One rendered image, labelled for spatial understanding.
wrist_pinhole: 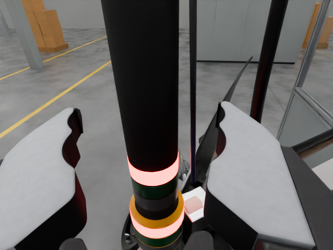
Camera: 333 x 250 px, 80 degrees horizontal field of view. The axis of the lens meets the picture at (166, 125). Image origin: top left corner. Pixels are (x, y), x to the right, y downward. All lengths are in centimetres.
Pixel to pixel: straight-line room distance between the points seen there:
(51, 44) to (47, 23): 66
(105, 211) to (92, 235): 21
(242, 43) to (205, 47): 91
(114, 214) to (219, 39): 476
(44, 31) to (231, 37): 597
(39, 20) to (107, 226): 736
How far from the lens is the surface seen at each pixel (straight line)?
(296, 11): 587
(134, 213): 17
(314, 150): 32
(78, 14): 1431
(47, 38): 836
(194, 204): 20
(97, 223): 189
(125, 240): 38
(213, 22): 557
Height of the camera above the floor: 153
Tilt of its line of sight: 33 degrees down
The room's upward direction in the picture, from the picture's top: 2 degrees counter-clockwise
